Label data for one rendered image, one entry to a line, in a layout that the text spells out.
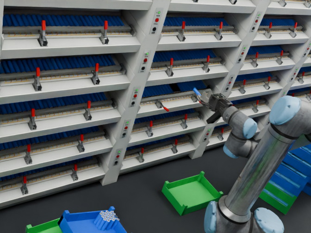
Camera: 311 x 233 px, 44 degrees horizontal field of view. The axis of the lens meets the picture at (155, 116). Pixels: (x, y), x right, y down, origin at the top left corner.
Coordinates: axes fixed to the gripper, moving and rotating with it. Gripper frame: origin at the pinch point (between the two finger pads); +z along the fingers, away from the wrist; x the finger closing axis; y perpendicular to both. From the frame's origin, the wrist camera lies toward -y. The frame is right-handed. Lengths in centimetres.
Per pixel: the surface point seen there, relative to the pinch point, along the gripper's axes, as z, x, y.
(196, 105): 8.1, -8.8, -11.4
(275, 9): 4, -44, 48
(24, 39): 11, 96, 32
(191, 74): 7.4, 4.3, 10.6
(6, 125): 13, 100, -7
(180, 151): 11, -12, -48
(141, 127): 15.6, 22.4, -25.9
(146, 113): 8.1, 28.8, -10.8
